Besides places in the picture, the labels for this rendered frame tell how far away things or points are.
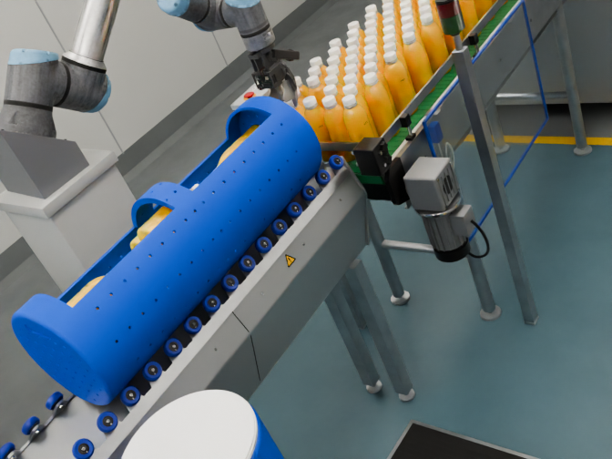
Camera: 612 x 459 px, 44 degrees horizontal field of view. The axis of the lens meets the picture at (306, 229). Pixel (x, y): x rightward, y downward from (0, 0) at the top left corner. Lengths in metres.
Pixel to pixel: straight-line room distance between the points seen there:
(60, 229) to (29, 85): 0.46
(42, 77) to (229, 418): 1.44
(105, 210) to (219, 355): 0.90
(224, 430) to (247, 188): 0.67
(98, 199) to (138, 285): 0.94
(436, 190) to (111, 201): 1.09
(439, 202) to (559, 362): 0.81
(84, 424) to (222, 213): 0.58
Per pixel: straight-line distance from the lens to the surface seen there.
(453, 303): 3.04
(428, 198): 2.22
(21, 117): 2.53
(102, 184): 2.59
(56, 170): 2.52
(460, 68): 2.28
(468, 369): 2.78
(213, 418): 1.47
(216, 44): 5.78
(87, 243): 2.58
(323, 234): 2.12
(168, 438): 1.49
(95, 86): 2.67
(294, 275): 2.03
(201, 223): 1.79
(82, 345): 1.62
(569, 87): 3.52
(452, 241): 2.32
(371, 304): 2.43
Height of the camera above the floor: 2.00
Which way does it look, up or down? 32 degrees down
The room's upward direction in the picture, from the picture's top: 24 degrees counter-clockwise
